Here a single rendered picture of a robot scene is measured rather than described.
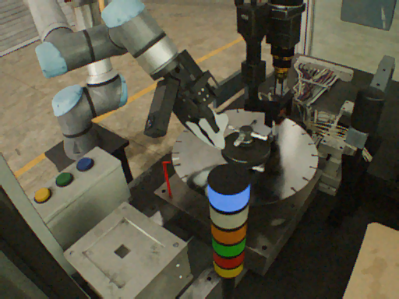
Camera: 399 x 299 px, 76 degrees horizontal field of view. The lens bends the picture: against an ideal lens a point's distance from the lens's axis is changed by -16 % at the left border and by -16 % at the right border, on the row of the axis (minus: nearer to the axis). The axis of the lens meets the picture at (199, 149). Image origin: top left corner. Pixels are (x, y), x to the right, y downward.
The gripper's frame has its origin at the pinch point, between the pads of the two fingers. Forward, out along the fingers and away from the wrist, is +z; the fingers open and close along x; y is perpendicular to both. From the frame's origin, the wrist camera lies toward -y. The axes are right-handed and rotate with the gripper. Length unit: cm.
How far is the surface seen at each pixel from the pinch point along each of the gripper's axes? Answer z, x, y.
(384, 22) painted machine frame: -3.6, -32.4, 29.8
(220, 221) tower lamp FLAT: -7.1, -22.0, -20.9
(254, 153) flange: 6.2, -4.1, 3.7
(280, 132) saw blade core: 9.9, -3.8, 14.4
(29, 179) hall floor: -2, 196, -21
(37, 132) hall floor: -21, 247, 19
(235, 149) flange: 3.9, -0.6, 2.8
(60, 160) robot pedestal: -12, 64, -14
